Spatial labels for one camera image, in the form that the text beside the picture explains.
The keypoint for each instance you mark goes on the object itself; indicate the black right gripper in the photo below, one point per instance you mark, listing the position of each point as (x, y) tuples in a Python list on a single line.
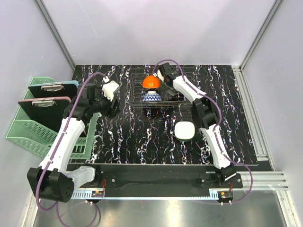
[(171, 91)]

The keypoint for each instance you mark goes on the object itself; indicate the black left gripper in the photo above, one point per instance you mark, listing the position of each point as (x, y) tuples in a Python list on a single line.
[(113, 110)]

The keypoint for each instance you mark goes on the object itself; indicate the blue white zigzag bowl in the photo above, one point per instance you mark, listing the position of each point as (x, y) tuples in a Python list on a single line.
[(152, 96)]

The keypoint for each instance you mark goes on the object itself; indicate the orange bowl white inside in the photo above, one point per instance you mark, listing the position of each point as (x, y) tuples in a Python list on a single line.
[(151, 82)]

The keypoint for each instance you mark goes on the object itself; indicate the white bowl dark blue outside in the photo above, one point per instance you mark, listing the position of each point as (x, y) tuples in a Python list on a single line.
[(184, 130)]

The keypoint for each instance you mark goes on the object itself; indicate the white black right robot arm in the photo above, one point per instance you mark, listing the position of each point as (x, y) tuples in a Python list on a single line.
[(206, 115)]

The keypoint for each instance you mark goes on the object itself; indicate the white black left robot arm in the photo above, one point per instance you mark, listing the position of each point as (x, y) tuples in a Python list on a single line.
[(51, 180)]

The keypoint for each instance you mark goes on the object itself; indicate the black marble pattern mat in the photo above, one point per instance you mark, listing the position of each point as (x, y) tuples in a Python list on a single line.
[(144, 134)]

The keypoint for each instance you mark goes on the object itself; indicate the blue edged black clipboard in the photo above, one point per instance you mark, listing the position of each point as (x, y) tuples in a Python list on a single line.
[(51, 96)]

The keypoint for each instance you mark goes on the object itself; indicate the pink edged black clipboard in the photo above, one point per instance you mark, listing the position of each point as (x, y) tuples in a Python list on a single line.
[(46, 111)]

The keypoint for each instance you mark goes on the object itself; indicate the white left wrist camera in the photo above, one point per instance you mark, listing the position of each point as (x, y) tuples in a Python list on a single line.
[(109, 90)]

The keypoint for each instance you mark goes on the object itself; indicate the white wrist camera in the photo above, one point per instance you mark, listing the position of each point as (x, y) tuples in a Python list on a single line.
[(109, 90), (159, 75)]

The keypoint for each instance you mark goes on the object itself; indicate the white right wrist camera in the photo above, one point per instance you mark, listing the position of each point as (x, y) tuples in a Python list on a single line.
[(159, 75)]

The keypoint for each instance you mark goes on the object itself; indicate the grey wire dish rack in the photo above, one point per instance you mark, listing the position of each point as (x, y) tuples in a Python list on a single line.
[(163, 89)]

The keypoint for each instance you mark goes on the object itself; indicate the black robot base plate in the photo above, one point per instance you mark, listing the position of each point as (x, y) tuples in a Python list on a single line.
[(199, 179)]

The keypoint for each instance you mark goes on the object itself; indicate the aluminium frame rail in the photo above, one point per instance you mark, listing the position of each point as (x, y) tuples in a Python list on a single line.
[(258, 181)]

